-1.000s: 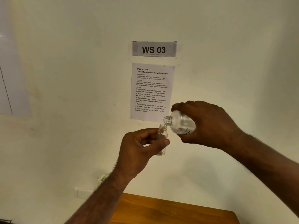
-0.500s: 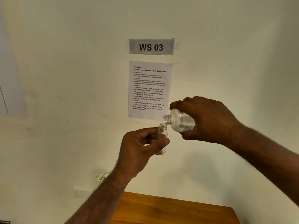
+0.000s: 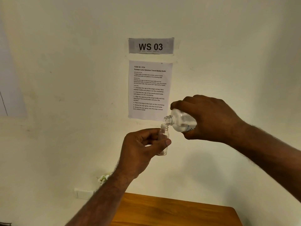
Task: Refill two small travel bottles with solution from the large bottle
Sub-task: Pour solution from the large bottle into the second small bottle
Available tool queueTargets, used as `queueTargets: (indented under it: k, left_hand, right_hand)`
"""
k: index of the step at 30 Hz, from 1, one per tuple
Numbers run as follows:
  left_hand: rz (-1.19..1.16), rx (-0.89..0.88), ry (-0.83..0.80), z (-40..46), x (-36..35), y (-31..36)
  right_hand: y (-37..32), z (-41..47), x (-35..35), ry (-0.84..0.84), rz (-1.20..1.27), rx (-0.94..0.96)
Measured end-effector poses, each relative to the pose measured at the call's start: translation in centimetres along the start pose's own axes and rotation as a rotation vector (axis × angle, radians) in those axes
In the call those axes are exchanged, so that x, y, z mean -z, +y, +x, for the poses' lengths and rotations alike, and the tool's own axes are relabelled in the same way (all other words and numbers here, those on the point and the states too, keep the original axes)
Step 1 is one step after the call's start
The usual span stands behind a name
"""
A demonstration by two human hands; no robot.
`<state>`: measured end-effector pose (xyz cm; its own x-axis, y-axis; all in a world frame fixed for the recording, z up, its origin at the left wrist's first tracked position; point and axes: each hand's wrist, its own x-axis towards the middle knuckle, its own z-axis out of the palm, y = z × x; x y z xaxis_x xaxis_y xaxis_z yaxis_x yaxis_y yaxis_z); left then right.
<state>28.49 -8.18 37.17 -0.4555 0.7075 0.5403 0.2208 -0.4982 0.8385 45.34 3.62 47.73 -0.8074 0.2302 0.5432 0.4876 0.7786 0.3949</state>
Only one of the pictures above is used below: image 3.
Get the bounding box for person's left forearm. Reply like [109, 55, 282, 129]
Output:
[65, 170, 136, 226]

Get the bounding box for white instruction paper sheet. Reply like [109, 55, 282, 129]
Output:
[128, 60, 173, 121]

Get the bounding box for white wall box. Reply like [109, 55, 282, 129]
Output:
[74, 187, 95, 200]

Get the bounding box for person's right forearm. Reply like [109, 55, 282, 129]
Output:
[229, 122, 301, 203]

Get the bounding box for person's left hand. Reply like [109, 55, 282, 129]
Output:
[117, 127, 172, 180]

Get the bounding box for large clear solution bottle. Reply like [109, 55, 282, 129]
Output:
[164, 108, 198, 133]

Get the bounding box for white potted flower plant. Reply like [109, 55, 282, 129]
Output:
[97, 173, 111, 184]

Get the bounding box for small clear bottle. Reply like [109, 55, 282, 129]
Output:
[157, 123, 170, 156]

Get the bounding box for person's right hand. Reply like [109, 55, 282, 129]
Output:
[170, 94, 247, 144]

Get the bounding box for grey wall sign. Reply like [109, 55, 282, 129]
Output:
[128, 38, 175, 55]

